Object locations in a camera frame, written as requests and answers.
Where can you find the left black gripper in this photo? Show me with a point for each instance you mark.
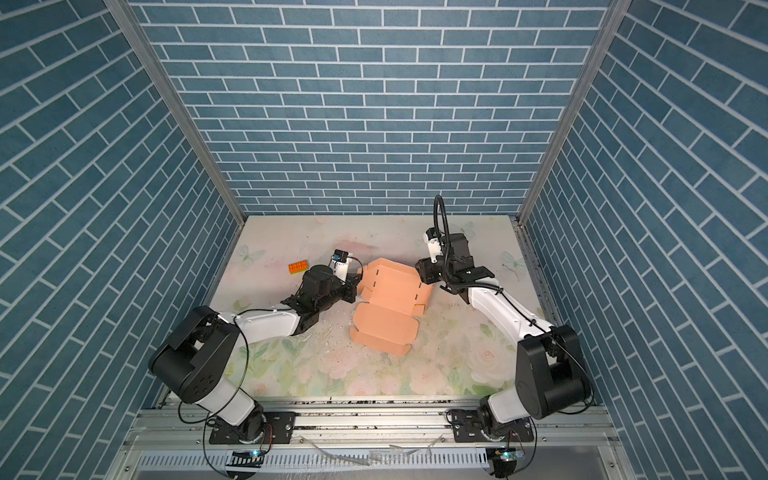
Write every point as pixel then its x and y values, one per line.
pixel 350 286

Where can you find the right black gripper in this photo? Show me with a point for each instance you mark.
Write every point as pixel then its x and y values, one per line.
pixel 426 270

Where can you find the pink cardboard paper box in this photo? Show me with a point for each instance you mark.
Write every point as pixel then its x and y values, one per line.
pixel 394 298

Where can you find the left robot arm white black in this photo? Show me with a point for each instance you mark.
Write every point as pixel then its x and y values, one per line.
pixel 192 360

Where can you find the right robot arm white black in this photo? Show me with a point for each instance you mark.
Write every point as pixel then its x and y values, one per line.
pixel 550 375

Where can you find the small orange tag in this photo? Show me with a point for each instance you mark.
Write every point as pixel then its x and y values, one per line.
pixel 298 267

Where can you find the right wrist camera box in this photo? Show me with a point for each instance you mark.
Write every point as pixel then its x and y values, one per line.
pixel 454 244

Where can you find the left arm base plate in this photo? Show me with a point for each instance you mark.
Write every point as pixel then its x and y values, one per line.
pixel 259 428

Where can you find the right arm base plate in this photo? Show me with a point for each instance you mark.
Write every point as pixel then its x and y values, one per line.
pixel 473 426

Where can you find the aluminium front rail frame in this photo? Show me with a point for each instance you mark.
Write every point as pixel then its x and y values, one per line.
pixel 368 438

